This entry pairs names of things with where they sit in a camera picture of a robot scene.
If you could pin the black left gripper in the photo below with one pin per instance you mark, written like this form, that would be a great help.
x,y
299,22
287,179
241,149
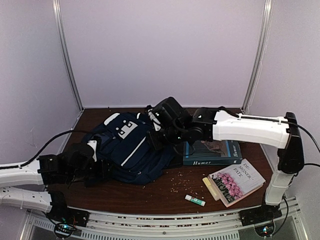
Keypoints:
x,y
103,172

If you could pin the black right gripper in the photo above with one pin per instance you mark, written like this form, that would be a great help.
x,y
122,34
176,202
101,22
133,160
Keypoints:
x,y
155,142

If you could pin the navy blue student backpack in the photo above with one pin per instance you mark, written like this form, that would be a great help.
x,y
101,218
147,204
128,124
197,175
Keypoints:
x,y
124,146

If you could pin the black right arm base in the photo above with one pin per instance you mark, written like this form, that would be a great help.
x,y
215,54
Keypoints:
x,y
259,214

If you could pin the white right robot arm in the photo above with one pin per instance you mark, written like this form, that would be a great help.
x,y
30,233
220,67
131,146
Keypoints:
x,y
282,132

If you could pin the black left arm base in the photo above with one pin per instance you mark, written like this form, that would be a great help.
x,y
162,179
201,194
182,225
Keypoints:
x,y
67,216

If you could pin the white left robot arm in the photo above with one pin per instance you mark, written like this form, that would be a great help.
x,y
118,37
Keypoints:
x,y
44,170

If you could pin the black flat pencil case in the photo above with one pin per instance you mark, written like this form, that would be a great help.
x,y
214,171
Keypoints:
x,y
177,161

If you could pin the teal Humor hardcover book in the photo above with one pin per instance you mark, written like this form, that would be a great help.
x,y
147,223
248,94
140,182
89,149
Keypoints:
x,y
215,153

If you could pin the white green glue stick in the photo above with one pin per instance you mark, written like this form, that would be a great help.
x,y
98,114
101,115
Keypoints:
x,y
195,200

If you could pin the yellow highlighter pen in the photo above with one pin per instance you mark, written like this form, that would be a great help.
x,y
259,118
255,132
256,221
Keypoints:
x,y
211,189

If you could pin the pink flower Designer Fate book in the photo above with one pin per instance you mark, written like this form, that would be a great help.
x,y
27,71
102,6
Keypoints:
x,y
235,182

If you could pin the right aluminium frame post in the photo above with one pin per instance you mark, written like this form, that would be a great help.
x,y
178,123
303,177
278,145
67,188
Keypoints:
x,y
257,64

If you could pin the aluminium frame post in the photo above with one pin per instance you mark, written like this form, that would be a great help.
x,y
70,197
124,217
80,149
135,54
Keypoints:
x,y
65,53
257,64

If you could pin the aluminium front rail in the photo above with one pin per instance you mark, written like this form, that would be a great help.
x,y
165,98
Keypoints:
x,y
220,225

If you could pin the left aluminium frame post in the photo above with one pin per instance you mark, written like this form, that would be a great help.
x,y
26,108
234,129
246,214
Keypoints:
x,y
65,53

